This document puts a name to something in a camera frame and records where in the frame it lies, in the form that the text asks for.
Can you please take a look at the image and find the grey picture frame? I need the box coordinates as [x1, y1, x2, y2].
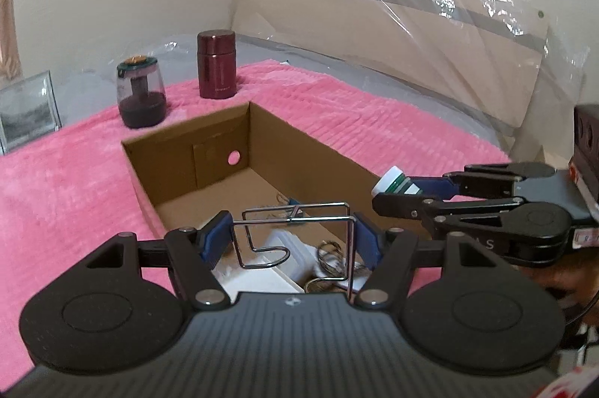
[0, 70, 63, 156]

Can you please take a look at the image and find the plastic-wrapped headboard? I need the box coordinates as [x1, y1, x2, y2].
[220, 0, 590, 174]

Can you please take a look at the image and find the glass jar with dark contents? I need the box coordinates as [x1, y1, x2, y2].
[115, 55, 168, 128]

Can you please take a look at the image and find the metal spring coil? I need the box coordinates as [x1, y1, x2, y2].
[304, 241, 370, 292]

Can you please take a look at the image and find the white square night light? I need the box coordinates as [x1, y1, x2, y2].
[210, 258, 302, 293]

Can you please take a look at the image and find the brown cardboard box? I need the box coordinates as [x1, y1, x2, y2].
[121, 101, 426, 292]

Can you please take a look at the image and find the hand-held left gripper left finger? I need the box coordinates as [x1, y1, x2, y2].
[79, 211, 232, 311]

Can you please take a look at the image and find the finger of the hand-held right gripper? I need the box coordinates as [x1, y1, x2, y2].
[372, 191, 529, 235]
[407, 161, 557, 198]

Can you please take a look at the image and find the green white small bottle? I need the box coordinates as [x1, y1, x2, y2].
[371, 166, 424, 197]

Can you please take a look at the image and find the person's right hand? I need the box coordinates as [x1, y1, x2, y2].
[533, 255, 599, 326]

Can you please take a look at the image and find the metal wire rack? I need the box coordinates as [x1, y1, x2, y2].
[231, 201, 366, 303]

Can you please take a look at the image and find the maroon metal container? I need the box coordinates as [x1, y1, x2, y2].
[197, 30, 238, 100]

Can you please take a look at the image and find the person's right forearm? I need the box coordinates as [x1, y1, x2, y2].
[533, 367, 599, 398]

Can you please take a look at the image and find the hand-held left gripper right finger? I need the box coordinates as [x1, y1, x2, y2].
[353, 213, 504, 311]

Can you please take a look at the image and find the pink ribbed blanket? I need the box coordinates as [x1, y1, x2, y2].
[0, 58, 516, 380]

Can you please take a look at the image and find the blue binder clip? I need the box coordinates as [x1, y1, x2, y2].
[274, 193, 302, 221]

